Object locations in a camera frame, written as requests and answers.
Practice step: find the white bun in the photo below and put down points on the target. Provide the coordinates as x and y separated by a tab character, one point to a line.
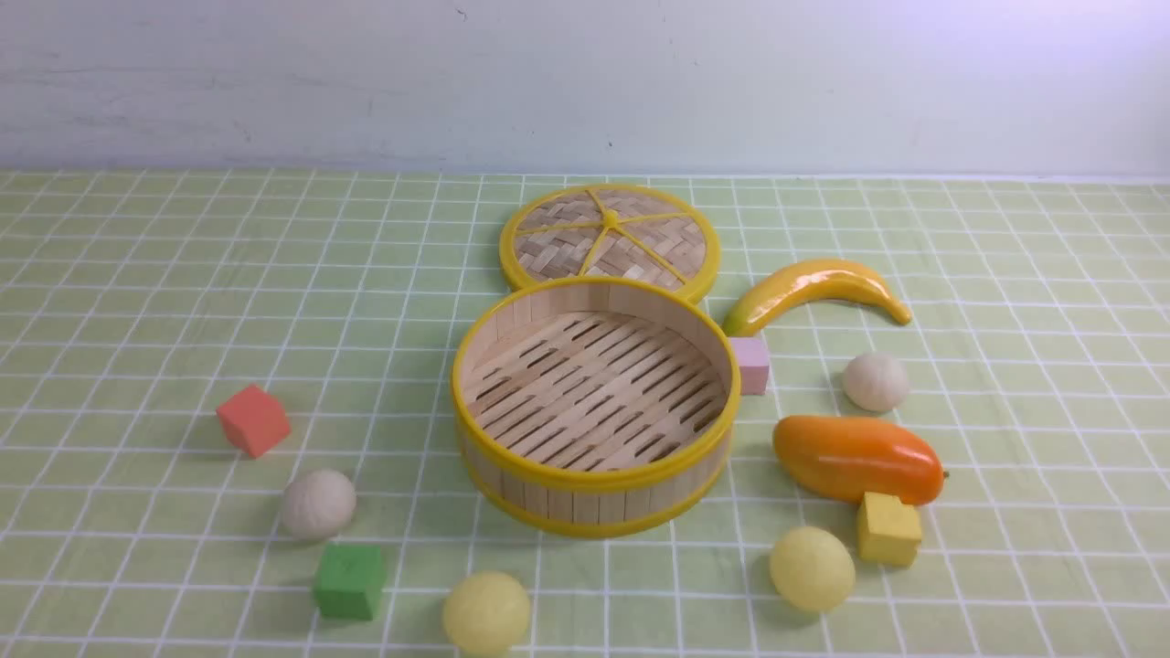
876	382
318	505

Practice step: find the yellow bun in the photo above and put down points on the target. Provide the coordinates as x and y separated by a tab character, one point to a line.
812	570
487	613

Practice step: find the bamboo steamer tray yellow rim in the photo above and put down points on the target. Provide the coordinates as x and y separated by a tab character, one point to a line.
595	407

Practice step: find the woven bamboo steamer lid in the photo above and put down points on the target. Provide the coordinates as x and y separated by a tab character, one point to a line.
612	230

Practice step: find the pink cube block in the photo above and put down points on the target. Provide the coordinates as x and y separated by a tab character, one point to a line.
754	363

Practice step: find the yellow toy banana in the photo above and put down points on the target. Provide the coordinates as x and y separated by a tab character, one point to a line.
811	281

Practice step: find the orange toy mango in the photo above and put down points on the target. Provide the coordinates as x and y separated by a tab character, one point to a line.
842	458

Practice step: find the red cube block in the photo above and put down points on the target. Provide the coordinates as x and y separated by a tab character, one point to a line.
253	420

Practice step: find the green cube block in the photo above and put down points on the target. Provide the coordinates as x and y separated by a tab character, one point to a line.
349	581

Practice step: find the yellow cube block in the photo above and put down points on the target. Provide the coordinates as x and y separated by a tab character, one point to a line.
888	531

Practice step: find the green checkered tablecloth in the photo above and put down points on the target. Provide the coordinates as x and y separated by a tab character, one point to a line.
134	303

